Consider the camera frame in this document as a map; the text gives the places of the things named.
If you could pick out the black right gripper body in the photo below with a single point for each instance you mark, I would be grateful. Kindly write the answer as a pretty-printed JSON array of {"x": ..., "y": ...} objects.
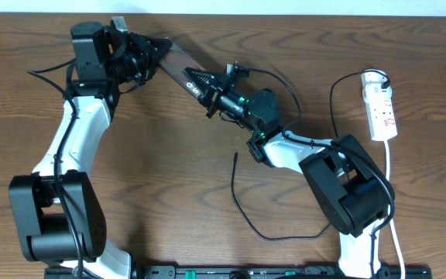
[{"x": 221, "y": 94}]

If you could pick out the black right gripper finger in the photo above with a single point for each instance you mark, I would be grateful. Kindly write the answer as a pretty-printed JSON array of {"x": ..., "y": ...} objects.
[
  {"x": 202, "y": 80},
  {"x": 207, "y": 99}
]

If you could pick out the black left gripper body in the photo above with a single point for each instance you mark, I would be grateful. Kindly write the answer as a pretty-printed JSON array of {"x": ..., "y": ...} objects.
[{"x": 134, "y": 61}]

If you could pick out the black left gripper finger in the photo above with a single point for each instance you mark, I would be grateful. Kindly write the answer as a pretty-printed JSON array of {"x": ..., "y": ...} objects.
[
  {"x": 156, "y": 48},
  {"x": 150, "y": 70}
]

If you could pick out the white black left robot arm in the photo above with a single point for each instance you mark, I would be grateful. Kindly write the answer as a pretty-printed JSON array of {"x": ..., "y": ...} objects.
[{"x": 58, "y": 217}]

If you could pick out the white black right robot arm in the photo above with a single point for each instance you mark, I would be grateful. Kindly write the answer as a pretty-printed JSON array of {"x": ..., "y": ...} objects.
[{"x": 354, "y": 195}]

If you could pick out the white charger adapter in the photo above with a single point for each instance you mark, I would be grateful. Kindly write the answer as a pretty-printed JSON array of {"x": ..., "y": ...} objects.
[{"x": 373, "y": 92}]

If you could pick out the white power strip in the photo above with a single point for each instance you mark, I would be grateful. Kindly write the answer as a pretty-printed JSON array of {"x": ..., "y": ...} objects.
[{"x": 381, "y": 119}]

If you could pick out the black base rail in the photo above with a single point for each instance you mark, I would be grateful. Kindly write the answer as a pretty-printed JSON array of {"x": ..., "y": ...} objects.
[{"x": 329, "y": 272}]

